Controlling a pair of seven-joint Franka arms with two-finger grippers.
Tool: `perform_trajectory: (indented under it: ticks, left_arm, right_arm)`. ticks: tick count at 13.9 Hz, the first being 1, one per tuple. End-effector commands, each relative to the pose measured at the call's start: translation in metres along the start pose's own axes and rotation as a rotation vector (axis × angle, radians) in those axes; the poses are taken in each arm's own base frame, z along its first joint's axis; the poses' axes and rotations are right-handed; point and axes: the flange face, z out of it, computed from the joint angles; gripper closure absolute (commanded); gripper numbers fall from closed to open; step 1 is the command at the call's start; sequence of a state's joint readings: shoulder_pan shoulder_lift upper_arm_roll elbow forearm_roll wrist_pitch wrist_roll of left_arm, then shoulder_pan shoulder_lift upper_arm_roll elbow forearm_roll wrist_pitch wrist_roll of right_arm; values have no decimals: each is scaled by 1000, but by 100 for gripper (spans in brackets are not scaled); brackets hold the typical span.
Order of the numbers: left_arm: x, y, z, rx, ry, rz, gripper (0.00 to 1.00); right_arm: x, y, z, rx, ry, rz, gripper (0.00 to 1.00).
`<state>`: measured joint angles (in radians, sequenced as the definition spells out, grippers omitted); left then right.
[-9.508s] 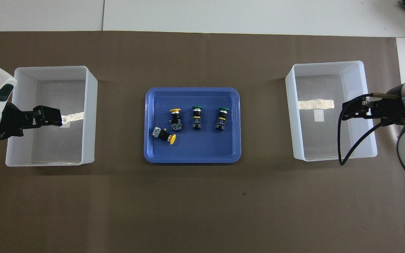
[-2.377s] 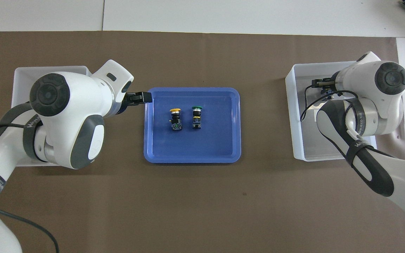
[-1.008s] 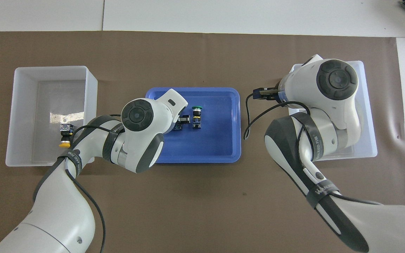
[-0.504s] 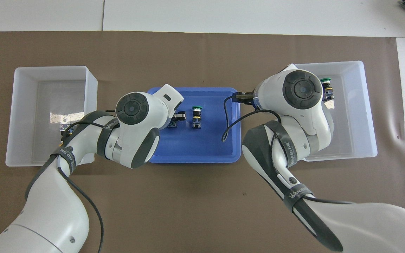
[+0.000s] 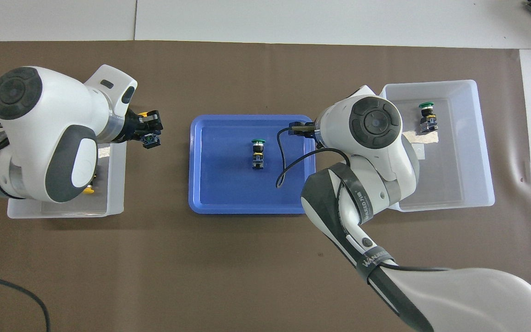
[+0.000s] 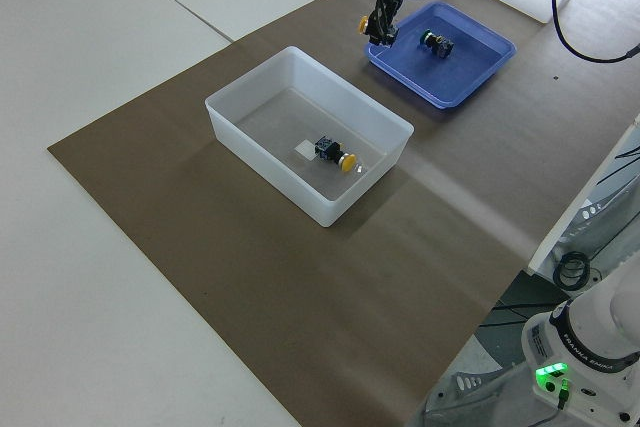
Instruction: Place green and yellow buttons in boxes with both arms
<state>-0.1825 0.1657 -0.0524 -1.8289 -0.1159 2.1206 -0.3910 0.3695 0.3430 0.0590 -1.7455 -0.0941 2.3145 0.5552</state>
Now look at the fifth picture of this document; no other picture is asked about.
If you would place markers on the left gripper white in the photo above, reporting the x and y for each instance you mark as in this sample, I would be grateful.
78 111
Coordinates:
113 87

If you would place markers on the yellow push button switch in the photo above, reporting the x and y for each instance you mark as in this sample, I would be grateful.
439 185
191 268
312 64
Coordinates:
89 189
150 140

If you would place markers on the green push button switch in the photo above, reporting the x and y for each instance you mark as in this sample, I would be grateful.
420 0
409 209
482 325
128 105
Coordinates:
258 159
427 121

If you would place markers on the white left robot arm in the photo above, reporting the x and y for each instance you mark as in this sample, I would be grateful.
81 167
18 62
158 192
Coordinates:
39 115

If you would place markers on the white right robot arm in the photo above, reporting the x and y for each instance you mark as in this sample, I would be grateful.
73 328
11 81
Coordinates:
376 124

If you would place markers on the translucent white plastic box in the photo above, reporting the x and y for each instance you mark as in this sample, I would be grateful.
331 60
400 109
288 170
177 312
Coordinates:
113 184
463 175

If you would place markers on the blue plastic tray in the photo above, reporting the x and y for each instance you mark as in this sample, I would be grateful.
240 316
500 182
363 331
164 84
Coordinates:
219 184

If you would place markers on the small white label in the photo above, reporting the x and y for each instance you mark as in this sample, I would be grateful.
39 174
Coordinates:
421 152

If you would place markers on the brown paper table mat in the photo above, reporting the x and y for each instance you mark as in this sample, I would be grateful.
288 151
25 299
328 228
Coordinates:
201 276

